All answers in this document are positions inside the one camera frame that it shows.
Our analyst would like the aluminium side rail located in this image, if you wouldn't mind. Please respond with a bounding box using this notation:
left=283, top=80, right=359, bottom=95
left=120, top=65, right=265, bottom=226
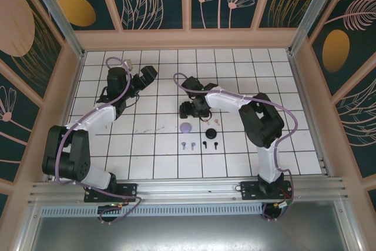
left=286, top=51, right=331, bottom=180

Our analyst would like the aluminium mounting rail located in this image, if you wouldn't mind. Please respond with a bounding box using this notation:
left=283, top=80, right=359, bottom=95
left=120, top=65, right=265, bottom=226
left=28, top=176, right=349, bottom=205

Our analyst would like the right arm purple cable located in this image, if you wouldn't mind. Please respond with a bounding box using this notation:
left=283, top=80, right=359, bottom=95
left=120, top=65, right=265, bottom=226
left=173, top=72, right=296, bottom=222

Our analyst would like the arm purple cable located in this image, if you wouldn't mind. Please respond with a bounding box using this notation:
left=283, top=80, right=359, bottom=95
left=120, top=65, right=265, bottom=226
left=54, top=56, right=143, bottom=225
left=173, top=72, right=296, bottom=222

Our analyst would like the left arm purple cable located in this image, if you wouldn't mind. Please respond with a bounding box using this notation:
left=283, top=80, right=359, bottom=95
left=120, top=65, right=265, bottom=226
left=54, top=56, right=143, bottom=225

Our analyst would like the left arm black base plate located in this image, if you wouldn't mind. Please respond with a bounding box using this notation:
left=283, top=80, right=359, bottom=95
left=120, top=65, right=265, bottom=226
left=84, top=183, right=139, bottom=203

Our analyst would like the slotted grey cable duct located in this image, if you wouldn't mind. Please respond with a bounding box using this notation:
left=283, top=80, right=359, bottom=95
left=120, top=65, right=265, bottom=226
left=39, top=205, right=265, bottom=217

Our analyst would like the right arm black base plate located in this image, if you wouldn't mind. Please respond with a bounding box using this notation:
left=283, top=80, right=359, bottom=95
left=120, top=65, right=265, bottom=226
left=240, top=180, right=294, bottom=202

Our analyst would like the aluminium frame post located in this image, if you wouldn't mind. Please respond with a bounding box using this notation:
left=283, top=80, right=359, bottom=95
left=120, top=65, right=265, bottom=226
left=287, top=0, right=344, bottom=56
left=23, top=0, right=86, bottom=59

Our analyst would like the grey metal sheet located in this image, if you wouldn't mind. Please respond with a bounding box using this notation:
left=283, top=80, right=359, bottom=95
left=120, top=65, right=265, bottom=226
left=17, top=199, right=365, bottom=251

